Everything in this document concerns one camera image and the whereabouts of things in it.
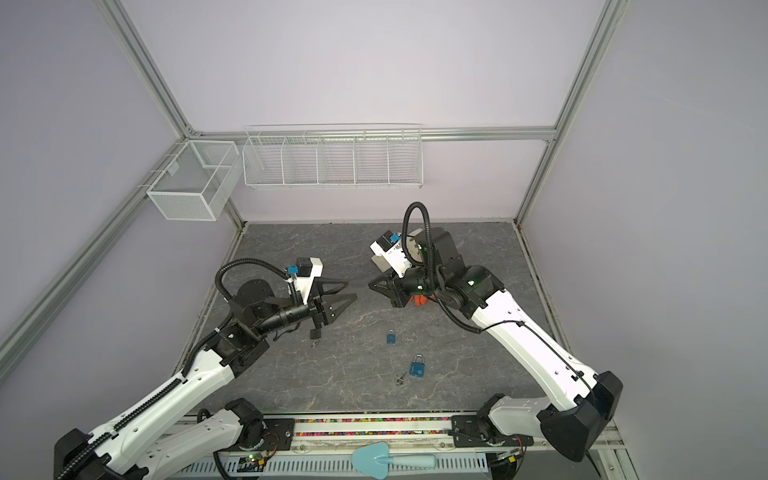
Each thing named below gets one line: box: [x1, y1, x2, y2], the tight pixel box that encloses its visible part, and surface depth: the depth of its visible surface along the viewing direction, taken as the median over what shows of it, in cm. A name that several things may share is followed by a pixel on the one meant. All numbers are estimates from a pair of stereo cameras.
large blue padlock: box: [410, 354, 425, 378], surface depth 86 cm
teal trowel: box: [352, 442, 436, 480], surface depth 72 cm
